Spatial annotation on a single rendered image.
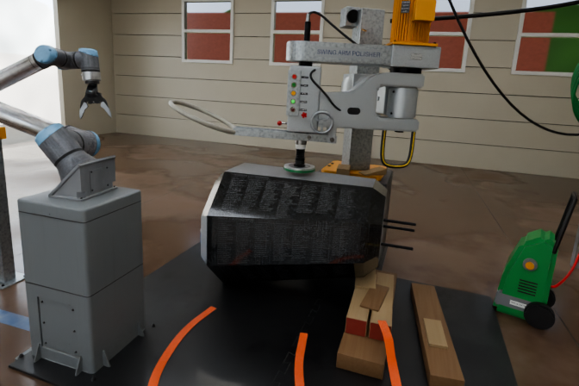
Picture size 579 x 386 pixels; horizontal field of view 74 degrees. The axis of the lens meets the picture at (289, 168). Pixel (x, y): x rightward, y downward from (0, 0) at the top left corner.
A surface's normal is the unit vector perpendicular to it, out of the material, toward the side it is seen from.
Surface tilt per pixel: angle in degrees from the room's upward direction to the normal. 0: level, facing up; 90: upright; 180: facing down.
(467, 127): 90
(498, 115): 90
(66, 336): 90
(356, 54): 90
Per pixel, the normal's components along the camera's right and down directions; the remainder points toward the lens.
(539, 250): -0.57, 0.14
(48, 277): -0.29, 0.18
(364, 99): 0.00, 0.21
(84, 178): 0.97, 0.10
